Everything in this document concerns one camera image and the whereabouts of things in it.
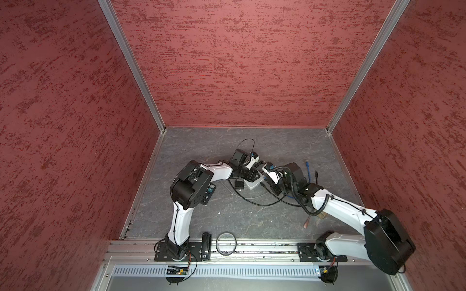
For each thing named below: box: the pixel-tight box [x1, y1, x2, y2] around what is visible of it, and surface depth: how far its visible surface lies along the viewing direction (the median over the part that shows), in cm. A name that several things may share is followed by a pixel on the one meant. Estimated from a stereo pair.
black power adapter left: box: [234, 181, 244, 190], surface depth 94 cm
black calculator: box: [200, 182, 217, 205], surface depth 91 cm
